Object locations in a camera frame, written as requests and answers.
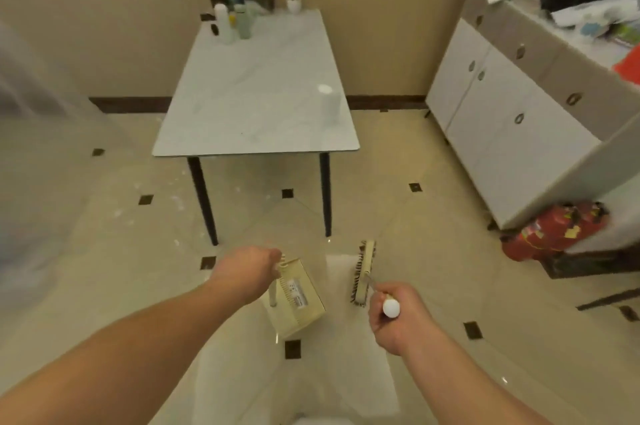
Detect person's right hand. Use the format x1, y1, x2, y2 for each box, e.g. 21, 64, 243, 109
368, 281, 439, 358

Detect person's left hand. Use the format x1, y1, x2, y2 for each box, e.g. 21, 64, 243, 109
209, 245, 285, 308

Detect cream dustpan with metal handle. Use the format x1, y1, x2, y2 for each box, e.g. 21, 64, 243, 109
261, 255, 327, 340

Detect cream broom with metal handle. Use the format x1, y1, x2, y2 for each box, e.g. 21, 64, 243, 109
349, 239, 403, 319

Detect white paper scraps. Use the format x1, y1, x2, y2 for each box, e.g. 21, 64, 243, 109
112, 172, 189, 248

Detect person's left forearm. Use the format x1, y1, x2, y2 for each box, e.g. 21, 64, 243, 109
0, 279, 251, 425

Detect person's right forearm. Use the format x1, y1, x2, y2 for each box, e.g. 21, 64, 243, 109
399, 324, 553, 425

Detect beige tiled floor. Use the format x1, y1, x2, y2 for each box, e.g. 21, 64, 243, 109
0, 107, 640, 425

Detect red fire extinguisher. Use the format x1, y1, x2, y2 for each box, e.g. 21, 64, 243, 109
501, 201, 611, 263

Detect white marble table black legs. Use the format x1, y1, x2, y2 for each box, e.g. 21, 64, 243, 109
151, 8, 362, 246

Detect white and grey cabinet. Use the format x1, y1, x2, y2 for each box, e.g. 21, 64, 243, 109
425, 0, 640, 232

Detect white cylinder bottle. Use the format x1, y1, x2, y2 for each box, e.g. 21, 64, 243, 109
213, 3, 236, 45

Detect pale green bottle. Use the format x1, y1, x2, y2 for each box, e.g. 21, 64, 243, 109
233, 3, 253, 40

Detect red plastic scoop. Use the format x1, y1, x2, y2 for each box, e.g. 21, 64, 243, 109
612, 43, 640, 87

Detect white papers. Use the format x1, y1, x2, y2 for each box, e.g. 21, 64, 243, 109
549, 0, 640, 41

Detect green round container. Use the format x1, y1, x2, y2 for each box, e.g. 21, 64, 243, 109
612, 22, 640, 46

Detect brass ring cabinet handles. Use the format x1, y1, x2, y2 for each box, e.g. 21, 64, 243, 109
467, 15, 583, 125

